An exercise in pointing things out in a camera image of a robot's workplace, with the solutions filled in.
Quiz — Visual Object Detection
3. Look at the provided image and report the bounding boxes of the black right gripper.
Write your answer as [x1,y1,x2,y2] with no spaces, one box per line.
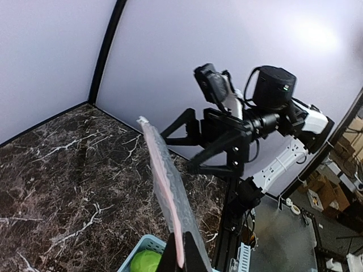
[161,108,251,178]

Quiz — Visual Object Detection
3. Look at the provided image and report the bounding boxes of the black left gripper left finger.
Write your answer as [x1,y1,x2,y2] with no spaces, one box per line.
[159,233,183,272]

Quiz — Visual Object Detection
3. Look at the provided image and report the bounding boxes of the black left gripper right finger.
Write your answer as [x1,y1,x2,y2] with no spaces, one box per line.
[183,232,211,272]

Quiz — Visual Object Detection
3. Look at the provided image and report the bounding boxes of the green toy pepper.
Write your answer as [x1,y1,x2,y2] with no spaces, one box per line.
[130,250,162,272]

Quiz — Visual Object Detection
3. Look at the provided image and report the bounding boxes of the clear zip top bag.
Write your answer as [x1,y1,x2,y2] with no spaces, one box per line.
[137,116,212,271]

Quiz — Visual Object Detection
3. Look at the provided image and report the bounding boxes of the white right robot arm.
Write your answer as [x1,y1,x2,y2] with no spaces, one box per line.
[162,63,334,233]

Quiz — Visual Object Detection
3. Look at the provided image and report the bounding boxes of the light blue plastic basket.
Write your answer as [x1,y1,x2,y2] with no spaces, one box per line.
[117,234,166,272]

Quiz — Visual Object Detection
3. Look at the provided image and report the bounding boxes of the cardboard boxes in background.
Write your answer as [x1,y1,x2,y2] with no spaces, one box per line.
[308,114,362,222]

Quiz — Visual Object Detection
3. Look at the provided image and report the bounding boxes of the white slotted cable duct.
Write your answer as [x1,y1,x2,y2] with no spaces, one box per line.
[229,243,254,272]

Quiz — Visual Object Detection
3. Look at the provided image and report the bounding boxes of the black enclosure frame post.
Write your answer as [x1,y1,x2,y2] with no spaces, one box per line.
[87,0,127,105]

